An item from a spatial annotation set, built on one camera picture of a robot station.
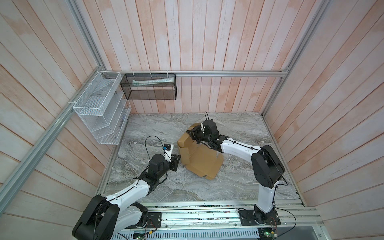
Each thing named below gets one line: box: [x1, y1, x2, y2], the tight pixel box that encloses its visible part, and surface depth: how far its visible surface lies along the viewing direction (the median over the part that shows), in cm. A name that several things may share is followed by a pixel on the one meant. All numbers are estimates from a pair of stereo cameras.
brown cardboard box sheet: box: [177, 123, 224, 180], surface depth 92 cm
